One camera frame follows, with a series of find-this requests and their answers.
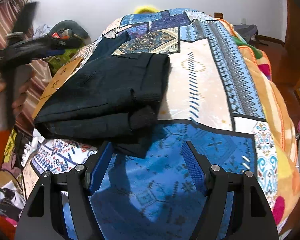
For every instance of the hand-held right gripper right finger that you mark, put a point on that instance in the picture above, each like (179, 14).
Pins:
(193, 166)

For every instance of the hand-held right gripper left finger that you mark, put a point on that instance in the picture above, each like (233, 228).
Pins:
(102, 166)

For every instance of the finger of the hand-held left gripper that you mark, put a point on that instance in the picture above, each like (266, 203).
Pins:
(27, 17)
(55, 47)

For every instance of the black pants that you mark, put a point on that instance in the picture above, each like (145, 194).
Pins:
(102, 87)

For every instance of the orange box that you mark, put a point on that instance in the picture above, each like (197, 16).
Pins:
(57, 35)

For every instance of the green fabric storage bin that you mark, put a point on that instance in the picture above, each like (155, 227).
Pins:
(65, 57)

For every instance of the grey crumpled cloth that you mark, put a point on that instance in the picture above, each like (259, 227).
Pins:
(41, 31)

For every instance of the striped brown curtain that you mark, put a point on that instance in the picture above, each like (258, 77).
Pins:
(5, 15)

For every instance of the grey curved pillow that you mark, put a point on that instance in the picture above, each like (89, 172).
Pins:
(72, 26)

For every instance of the blue patchwork blanket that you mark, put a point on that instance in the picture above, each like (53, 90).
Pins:
(215, 80)

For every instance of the yellow paper bag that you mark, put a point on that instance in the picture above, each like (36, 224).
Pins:
(10, 145)

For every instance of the yellow foam headboard pad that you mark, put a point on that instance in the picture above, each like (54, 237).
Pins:
(146, 9)

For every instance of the pile of papers and clutter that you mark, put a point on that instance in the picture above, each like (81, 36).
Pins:
(5, 200)

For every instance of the orange fleece blanket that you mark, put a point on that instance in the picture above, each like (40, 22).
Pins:
(267, 80)

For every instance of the orange cloth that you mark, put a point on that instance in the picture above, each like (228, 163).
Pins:
(2, 223)

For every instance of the brown wooden door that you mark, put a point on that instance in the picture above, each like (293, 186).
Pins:
(298, 30)

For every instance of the wooden bed post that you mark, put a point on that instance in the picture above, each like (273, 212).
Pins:
(218, 15)

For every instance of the white wall socket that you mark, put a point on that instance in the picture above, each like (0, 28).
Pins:
(243, 20)

